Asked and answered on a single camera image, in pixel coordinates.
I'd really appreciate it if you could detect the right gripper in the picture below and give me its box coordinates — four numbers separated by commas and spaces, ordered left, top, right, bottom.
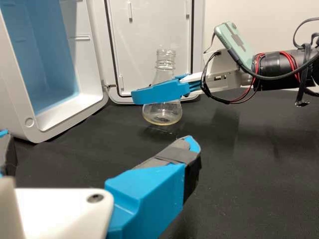
130, 48, 253, 106

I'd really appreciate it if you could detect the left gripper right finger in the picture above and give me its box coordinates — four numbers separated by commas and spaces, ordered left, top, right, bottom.
104, 135, 202, 239

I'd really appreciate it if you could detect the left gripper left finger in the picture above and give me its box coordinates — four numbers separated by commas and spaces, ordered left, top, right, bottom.
0, 128, 12, 179

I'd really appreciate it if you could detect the clear flask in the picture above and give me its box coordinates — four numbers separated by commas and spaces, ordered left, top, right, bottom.
142, 48, 183, 126

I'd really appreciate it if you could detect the white incubator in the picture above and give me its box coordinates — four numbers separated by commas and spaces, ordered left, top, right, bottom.
0, 0, 110, 144

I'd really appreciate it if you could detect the right wrist camera phone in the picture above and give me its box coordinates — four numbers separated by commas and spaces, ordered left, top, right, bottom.
213, 21, 254, 72

